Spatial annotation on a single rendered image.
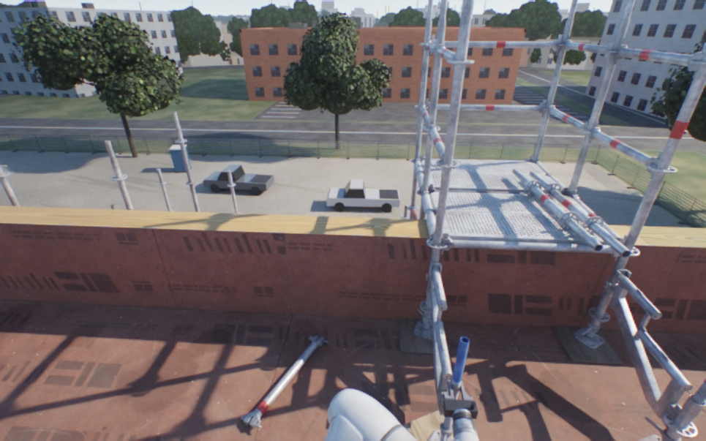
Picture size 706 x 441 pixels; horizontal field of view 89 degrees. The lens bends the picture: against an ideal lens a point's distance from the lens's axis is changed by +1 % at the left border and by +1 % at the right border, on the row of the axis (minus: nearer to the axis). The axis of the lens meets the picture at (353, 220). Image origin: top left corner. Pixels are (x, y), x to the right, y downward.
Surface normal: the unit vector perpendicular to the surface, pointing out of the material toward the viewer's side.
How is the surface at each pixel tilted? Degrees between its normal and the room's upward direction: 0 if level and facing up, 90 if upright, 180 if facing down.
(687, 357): 0
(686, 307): 90
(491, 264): 90
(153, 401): 0
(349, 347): 0
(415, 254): 90
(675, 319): 90
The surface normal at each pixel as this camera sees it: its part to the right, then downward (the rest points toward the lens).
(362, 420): -0.23, -0.73
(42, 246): -0.07, 0.48
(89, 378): 0.00, -0.88
